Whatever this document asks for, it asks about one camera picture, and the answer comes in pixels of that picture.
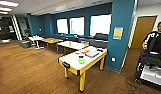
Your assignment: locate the person in dark top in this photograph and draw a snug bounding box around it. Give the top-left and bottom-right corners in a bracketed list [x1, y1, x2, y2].
[141, 20, 161, 56]

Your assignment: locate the red yellow game box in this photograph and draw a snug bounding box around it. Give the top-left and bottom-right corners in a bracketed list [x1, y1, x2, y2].
[79, 48, 90, 55]

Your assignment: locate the grey ottoman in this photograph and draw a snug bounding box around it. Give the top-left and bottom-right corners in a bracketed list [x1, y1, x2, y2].
[18, 39, 32, 49]

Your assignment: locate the dark grey bench sofa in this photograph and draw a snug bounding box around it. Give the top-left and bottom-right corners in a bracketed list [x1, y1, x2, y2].
[42, 32, 110, 49]

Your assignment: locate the white wall outlet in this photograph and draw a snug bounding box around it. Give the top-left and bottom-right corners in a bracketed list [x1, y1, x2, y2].
[111, 56, 116, 63]

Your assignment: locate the yellow wall sign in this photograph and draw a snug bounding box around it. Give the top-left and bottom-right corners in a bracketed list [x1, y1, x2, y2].
[112, 26, 124, 41]

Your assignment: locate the flat red item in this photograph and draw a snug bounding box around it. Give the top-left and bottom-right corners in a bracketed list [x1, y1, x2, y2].
[96, 48, 105, 53]

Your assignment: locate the rectangular ceiling light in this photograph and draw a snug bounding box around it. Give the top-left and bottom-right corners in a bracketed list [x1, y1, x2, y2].
[0, 6, 13, 13]
[0, 0, 20, 8]
[0, 10, 9, 15]

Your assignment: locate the yellow wooden gaming table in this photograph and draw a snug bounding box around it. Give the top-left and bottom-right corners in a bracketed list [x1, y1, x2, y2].
[58, 46, 108, 93]

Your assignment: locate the bright office window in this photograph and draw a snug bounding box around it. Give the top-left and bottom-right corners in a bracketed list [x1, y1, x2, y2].
[69, 16, 86, 36]
[56, 18, 69, 35]
[89, 13, 112, 37]

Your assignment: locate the yellow wooden office table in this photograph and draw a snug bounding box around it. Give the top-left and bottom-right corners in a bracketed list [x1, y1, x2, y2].
[40, 37, 64, 51]

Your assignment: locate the white office table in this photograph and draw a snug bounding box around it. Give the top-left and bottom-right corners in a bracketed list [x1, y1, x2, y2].
[28, 35, 45, 50]

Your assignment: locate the small green item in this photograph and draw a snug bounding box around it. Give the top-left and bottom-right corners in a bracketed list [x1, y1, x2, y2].
[77, 57, 87, 65]

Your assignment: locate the brown wooden door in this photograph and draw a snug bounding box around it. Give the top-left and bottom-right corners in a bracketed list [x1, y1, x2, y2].
[130, 15, 158, 50]

